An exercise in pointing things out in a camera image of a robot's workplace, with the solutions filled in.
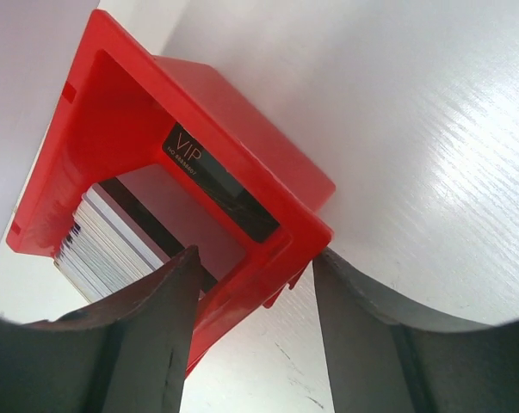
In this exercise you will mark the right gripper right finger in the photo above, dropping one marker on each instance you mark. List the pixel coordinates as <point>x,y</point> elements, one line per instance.
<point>386,352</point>

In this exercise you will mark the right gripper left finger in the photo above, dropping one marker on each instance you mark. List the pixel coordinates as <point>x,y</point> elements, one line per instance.
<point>125,353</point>

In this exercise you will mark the red plastic bin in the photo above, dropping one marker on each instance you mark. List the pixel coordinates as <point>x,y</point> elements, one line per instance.
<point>117,107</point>

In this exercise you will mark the black VIP card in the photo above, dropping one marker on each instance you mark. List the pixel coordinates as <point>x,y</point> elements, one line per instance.
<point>219,185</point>

